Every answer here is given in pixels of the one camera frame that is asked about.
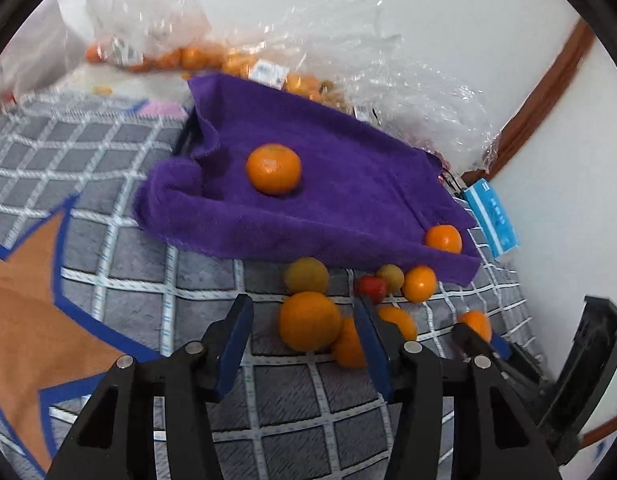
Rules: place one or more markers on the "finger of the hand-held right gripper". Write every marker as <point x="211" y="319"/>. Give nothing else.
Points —
<point x="500" y="348"/>
<point x="476" y="347"/>

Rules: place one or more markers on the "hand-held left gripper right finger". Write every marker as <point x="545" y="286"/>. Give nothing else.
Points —
<point x="376" y="355"/>

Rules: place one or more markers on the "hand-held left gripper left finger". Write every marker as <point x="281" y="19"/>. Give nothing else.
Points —
<point x="236" y="345"/>

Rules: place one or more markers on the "small orange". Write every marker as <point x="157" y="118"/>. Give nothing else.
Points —
<point x="443" y="238"/>
<point x="419" y="284"/>
<point x="477" y="322"/>
<point x="401" y="321"/>
<point x="348" y="347"/>

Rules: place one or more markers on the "medium orange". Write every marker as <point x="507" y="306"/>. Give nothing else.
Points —
<point x="309" y="321"/>

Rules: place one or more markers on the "large yellow-green fruit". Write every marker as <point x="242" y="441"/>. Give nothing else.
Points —
<point x="306" y="276"/>

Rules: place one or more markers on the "small red fruit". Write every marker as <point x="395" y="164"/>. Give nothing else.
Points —
<point x="372" y="286"/>

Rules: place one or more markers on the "small yellow-green fruit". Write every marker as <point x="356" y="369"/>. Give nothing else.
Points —
<point x="390" y="278"/>

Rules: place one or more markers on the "blue tissue pack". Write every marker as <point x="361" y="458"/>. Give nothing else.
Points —
<point x="491" y="220"/>

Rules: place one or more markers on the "grey checked blanket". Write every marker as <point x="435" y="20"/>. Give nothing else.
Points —
<point x="113" y="260"/>

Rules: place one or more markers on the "purple towel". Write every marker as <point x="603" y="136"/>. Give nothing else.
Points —
<point x="338" y="185"/>

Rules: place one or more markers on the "large orange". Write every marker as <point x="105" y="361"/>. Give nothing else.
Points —
<point x="273" y="168"/>

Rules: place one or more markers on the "brown wooden trim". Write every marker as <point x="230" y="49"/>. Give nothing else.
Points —
<point x="538" y="105"/>

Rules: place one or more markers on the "printed white sheet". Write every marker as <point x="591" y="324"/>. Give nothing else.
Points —
<point x="88" y="80"/>

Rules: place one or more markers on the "white plastic bag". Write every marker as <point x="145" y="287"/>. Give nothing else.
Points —
<point x="28" y="55"/>

